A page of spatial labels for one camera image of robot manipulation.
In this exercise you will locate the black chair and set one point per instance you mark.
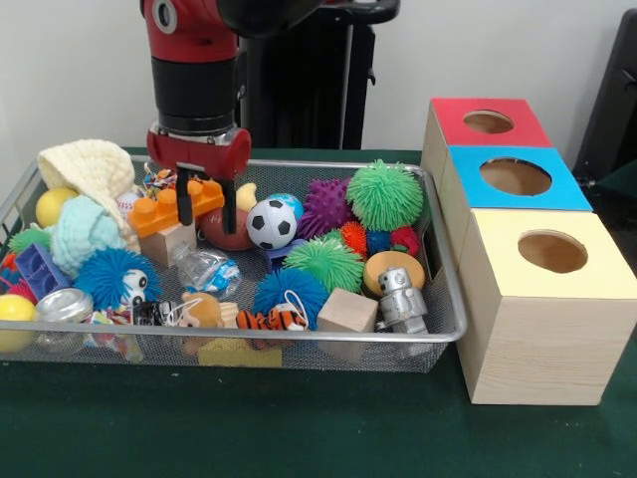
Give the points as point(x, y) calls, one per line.
point(612, 100)

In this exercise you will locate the black and white soccer ball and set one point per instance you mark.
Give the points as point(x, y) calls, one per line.
point(271, 224)

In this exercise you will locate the silver toy robot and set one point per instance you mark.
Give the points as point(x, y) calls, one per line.
point(401, 299)

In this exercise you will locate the clear plastic packet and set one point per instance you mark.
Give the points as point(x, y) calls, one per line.
point(211, 273)

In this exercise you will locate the cream knitted cloth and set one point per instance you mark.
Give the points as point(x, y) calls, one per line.
point(90, 169)

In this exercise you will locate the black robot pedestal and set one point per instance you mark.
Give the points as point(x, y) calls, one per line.
point(299, 90)

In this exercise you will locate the green furry ball with eyes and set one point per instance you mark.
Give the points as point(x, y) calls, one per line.
point(385, 194)

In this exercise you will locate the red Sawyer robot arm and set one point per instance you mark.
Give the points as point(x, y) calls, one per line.
point(194, 60)

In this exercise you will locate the purple toy block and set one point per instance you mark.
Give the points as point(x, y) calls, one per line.
point(279, 256)

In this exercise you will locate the blue spiky ball with eyes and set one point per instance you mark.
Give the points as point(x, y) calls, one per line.
point(109, 277)

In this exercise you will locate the small wooden block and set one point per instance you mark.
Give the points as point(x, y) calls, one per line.
point(167, 246)
point(346, 311)

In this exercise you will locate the plain yellow ball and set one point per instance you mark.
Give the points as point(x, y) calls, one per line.
point(14, 321)

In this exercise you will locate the dark green table cloth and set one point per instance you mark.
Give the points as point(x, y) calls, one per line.
point(299, 428)

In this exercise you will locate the silver metal can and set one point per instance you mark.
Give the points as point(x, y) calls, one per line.
point(63, 305)

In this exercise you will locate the yellow smiley face ball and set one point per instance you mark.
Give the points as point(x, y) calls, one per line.
point(55, 205)

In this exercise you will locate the purple spiky ball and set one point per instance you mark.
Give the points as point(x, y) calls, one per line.
point(328, 204)

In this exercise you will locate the green spiky ball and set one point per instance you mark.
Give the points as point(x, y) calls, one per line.
point(326, 264)

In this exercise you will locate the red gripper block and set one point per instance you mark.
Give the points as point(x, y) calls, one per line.
point(199, 151)

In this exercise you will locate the small brown basketball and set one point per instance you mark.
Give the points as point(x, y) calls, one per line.
point(214, 234)

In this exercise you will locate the shallow clear mesh bin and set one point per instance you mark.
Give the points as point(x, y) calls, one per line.
point(443, 334)

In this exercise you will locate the orange toy building block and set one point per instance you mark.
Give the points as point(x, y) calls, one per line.
point(154, 214)

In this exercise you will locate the toy hamburger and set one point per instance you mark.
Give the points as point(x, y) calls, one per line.
point(393, 267)

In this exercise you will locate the wooden box with three holes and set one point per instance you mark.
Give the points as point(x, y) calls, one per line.
point(537, 339)

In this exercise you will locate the light teal knitted cloth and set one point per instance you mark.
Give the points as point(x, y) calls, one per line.
point(85, 231)

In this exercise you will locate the globe print ball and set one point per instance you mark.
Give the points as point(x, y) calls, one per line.
point(291, 204)

